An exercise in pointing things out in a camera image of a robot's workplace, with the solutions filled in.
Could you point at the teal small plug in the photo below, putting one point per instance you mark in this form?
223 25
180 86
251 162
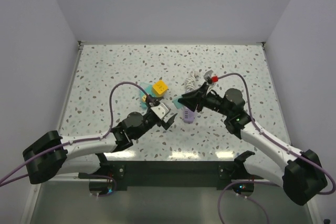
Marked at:
177 104

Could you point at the yellow cube socket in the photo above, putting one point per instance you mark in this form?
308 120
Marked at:
159 88

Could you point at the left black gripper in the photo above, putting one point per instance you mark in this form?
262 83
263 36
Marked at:
165 125

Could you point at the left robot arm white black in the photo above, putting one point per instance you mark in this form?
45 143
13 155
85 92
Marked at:
53 154

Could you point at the teal triangular socket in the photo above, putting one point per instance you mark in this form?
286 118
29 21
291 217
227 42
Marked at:
148 89

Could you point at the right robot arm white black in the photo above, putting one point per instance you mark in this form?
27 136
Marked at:
298 173

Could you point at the yellow small plug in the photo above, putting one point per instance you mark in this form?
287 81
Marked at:
144 98

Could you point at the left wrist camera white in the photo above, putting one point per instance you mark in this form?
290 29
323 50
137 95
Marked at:
161 110

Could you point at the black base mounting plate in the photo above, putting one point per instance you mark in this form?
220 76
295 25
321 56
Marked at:
216 174

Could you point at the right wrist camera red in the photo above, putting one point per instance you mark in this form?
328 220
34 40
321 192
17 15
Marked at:
210 77

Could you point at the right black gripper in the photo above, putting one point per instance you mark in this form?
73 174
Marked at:
193 98

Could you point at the purple power strip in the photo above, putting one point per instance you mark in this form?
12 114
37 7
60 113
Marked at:
188 115

